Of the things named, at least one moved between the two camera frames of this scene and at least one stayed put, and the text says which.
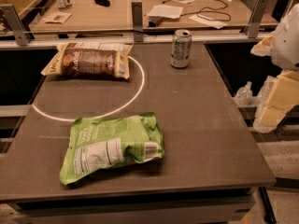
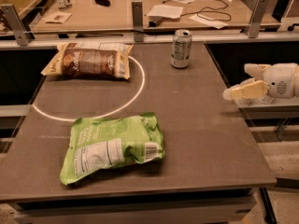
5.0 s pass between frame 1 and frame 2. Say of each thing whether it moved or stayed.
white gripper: moved
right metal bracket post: stayed
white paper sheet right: stayed
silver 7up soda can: stayed
